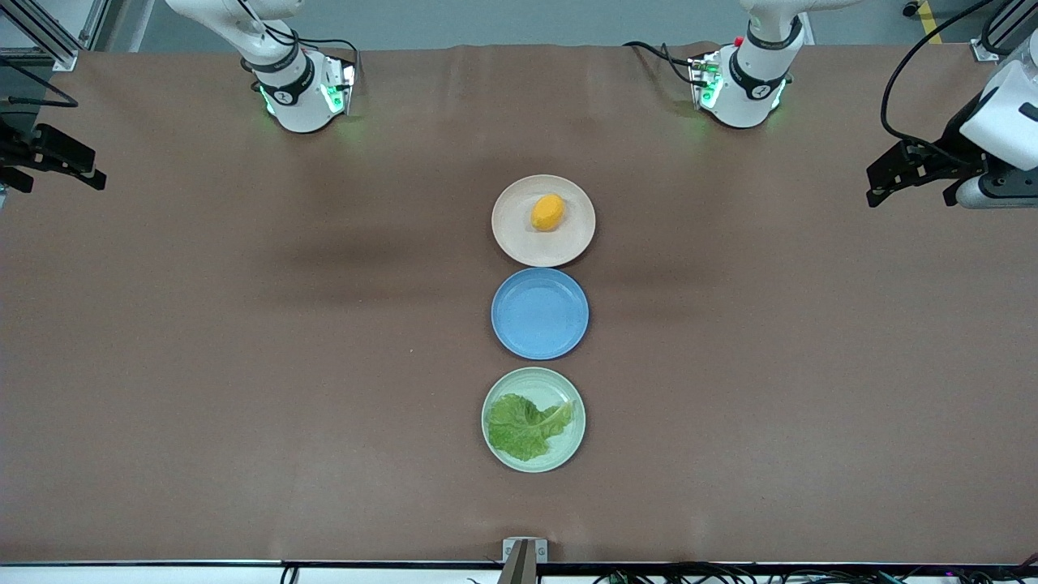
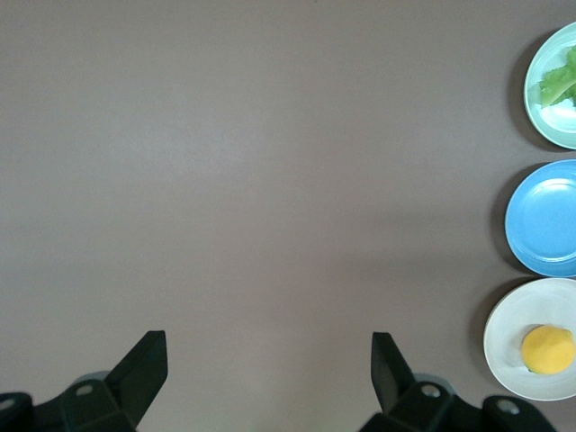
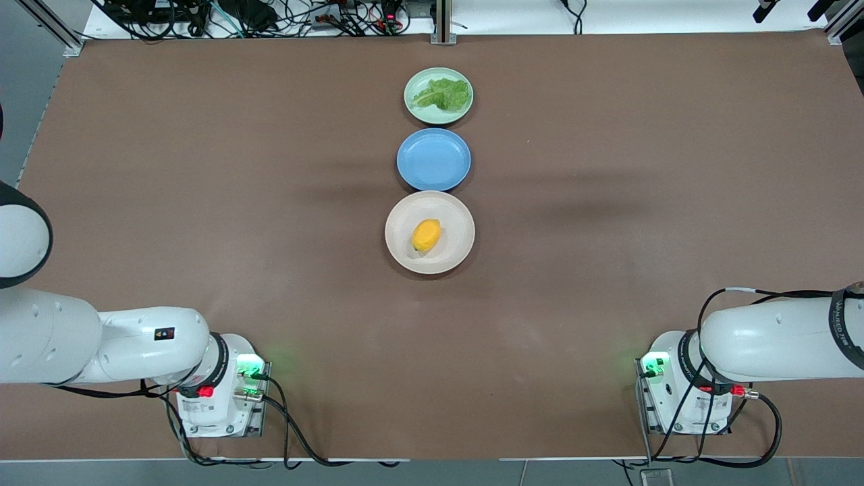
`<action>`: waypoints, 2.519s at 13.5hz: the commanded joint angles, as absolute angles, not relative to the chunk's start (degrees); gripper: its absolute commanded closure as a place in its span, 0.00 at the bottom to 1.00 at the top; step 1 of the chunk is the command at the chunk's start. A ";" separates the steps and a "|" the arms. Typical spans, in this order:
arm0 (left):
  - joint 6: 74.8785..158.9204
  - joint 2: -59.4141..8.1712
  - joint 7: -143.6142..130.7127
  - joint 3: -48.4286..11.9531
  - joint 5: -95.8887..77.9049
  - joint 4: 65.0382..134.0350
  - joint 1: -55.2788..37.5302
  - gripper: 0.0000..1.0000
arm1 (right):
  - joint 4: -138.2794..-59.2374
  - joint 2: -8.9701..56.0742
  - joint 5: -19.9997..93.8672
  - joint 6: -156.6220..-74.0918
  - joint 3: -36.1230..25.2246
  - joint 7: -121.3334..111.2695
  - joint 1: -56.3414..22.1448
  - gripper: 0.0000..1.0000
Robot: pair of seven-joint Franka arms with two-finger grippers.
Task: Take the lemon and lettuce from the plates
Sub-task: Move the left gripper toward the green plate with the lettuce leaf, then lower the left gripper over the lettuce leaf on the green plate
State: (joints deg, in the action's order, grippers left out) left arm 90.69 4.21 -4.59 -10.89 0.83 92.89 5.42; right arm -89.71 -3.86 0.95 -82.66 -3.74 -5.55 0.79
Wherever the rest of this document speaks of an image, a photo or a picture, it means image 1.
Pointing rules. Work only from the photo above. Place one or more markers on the green lettuce leaf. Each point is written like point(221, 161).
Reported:
point(519, 430)

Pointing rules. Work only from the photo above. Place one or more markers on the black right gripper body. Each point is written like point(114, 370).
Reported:
point(18, 150)

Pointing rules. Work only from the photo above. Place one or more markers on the black caster wheel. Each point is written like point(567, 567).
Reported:
point(912, 8)

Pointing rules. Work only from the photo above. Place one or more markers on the yellow lemon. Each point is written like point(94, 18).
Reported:
point(548, 212)

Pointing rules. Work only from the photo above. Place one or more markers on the grey metal camera mount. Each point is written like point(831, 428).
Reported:
point(525, 560)

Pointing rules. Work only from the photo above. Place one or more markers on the blue round plate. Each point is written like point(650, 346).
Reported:
point(539, 314)

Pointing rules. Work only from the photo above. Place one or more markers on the brown table cover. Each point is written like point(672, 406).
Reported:
point(243, 405)

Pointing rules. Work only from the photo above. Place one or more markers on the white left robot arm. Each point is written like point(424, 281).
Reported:
point(742, 93)

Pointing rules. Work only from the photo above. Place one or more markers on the aluminium frame profile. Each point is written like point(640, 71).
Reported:
point(985, 50)
point(49, 36)

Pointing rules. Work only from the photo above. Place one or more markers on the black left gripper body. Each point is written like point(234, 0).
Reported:
point(957, 139)

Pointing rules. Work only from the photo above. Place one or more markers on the beige round plate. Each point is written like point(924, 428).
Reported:
point(519, 243)

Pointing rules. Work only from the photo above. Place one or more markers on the pale green round plate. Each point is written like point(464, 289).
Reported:
point(535, 380)

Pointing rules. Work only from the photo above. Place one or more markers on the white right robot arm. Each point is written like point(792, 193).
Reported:
point(296, 101)

